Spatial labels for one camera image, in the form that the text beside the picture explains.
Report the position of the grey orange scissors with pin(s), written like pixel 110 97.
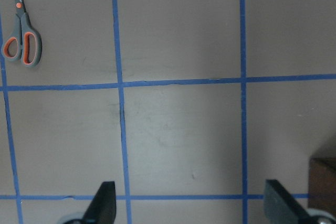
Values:
pixel 24 43

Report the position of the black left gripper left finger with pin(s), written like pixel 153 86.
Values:
pixel 103 207

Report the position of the brown paper table mat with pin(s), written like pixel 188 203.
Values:
pixel 188 105

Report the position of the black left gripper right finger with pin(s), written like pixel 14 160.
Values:
pixel 280 206

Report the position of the dark wooden drawer cabinet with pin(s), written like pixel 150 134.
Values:
pixel 322 184

